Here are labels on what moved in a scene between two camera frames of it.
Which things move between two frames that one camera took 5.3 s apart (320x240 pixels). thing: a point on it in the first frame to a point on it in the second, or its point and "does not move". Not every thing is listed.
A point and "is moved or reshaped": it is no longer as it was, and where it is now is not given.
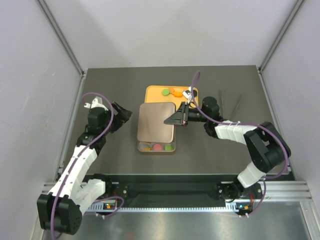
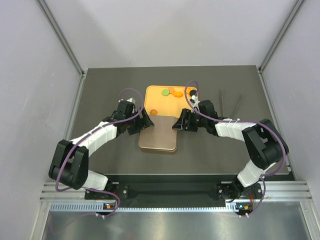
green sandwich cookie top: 165,92 does not move
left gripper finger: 118,121 to 135,128
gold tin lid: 151,125 is moved or reshaped
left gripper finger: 125,112 to 145,121
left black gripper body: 108,117 to 136,120
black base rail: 179,189 does not move
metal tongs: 221,106 does not move
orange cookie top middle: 178,94 does not move
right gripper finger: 183,107 to 185,115
